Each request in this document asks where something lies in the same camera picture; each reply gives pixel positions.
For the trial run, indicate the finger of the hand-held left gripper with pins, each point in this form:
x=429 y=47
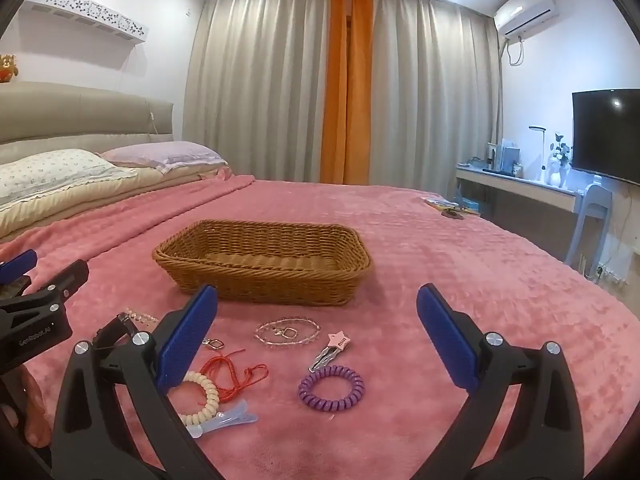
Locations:
x=65 y=280
x=15 y=265

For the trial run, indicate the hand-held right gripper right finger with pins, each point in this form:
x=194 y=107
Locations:
x=445 y=340

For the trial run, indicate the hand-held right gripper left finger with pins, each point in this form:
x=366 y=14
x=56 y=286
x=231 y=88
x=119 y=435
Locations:
x=187 y=340

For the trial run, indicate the silver metal clasp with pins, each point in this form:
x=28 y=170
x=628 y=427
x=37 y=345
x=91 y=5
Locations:
x=216 y=344

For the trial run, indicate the blue plastic hair clip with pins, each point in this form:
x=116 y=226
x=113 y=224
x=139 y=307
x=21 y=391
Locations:
x=225 y=416

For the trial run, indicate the brown wicker basket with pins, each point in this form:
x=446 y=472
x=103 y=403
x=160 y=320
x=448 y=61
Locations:
x=265 y=260

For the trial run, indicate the pink star hair clip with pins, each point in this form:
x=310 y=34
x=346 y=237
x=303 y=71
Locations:
x=330 y=350

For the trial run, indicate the person's left hand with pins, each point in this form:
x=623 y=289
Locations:
x=32 y=410

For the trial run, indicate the pink fleece blanket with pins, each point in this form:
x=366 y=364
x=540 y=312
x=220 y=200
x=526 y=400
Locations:
x=450 y=310

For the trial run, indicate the beige quilt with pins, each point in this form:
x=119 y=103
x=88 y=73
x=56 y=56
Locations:
x=100 y=195

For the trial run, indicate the white floral pillow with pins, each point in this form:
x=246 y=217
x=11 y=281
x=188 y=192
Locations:
x=50 y=170

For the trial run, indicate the colourful packets on bed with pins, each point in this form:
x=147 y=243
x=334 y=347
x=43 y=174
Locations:
x=450 y=206

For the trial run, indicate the purple pillow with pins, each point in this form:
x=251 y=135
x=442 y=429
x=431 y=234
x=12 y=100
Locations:
x=170 y=154

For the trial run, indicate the beige padded headboard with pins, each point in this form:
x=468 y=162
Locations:
x=75 y=110

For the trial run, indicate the white desk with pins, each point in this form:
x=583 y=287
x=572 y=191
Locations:
x=520 y=185

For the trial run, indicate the white power strip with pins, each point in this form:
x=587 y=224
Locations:
x=611 y=272

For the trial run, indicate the boxes on desk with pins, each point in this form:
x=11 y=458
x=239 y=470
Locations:
x=505 y=156

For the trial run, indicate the light blue chair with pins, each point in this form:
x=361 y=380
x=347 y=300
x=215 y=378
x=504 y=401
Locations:
x=592 y=210

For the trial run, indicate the brown teddy bear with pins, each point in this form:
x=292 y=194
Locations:
x=7 y=67

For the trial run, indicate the white vase with flowers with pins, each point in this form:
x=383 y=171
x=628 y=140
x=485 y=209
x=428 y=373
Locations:
x=557 y=165

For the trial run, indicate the white desk lamp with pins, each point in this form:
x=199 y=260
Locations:
x=541 y=150

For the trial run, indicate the grey curtain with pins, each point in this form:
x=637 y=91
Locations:
x=255 y=90
x=430 y=95

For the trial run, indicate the black television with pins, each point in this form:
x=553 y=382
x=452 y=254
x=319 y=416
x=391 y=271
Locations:
x=605 y=135

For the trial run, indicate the orange curtain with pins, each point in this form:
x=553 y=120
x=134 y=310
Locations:
x=345 y=90

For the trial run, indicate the white air conditioner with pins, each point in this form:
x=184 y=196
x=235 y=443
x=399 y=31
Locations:
x=525 y=10

